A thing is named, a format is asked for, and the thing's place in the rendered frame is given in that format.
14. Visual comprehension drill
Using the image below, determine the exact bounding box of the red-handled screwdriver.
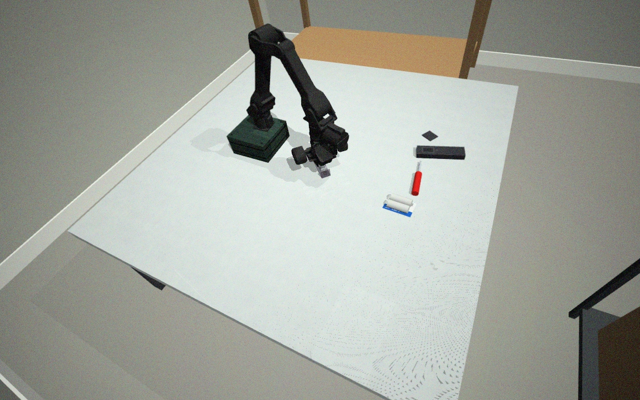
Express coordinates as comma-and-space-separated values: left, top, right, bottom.
412, 161, 422, 196

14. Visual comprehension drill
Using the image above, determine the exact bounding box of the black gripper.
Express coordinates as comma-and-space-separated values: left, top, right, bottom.
291, 136, 348, 167

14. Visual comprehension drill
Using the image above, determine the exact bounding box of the dark grey flat panel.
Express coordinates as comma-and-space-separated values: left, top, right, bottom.
422, 131, 438, 141

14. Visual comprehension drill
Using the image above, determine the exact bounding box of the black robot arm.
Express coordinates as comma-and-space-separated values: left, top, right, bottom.
246, 23, 349, 166

